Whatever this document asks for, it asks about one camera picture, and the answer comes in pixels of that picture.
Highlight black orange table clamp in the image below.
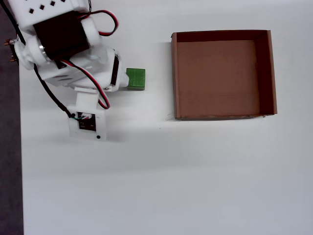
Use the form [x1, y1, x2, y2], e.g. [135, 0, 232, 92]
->
[4, 38, 20, 66]

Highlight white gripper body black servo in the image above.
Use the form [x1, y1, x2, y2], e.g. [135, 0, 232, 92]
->
[74, 47, 123, 93]

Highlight brown cardboard box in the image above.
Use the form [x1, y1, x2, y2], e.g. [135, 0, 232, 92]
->
[170, 29, 278, 121]

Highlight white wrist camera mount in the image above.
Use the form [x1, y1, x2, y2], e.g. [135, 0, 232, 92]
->
[67, 87, 108, 142]

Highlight green cube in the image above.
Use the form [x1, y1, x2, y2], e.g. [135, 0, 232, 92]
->
[126, 68, 146, 91]

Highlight red black servo wire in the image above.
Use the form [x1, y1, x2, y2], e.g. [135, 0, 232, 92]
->
[58, 59, 111, 110]
[77, 9, 120, 36]

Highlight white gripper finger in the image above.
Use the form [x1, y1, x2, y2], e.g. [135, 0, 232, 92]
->
[120, 72, 131, 88]

